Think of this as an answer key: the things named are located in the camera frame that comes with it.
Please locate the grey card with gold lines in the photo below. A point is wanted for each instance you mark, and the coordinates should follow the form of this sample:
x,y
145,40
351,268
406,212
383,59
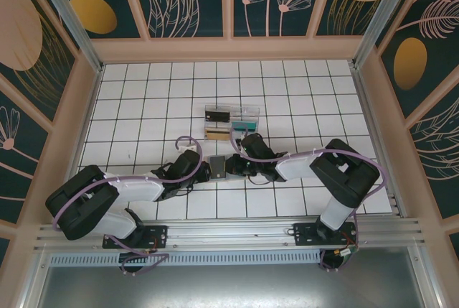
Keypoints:
x,y
217,167

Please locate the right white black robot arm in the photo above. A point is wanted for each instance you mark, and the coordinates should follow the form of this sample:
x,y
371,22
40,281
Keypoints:
x,y
297,168

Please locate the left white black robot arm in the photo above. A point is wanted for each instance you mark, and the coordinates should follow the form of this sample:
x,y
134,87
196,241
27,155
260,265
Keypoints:
x,y
136,189

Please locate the teal card in organizer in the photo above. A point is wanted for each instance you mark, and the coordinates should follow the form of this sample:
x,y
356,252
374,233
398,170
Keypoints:
x,y
251,126

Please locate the gold card with black stripe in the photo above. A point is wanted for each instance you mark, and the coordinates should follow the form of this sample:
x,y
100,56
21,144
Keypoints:
x,y
217,135

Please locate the clear acrylic card organizer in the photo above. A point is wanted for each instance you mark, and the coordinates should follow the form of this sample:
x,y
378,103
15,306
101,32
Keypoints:
x,y
247,110

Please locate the grey metal panel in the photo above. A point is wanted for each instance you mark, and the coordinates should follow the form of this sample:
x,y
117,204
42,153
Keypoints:
x,y
233,286

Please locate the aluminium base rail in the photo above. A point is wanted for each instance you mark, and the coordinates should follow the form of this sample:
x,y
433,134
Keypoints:
x,y
233,232

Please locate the aluminium table edge rail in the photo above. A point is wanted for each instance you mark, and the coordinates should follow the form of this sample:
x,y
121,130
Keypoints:
x,y
374,143
79,143

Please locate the aluminium frame post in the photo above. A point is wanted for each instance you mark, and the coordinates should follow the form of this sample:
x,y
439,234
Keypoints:
x,y
385,17
70,17

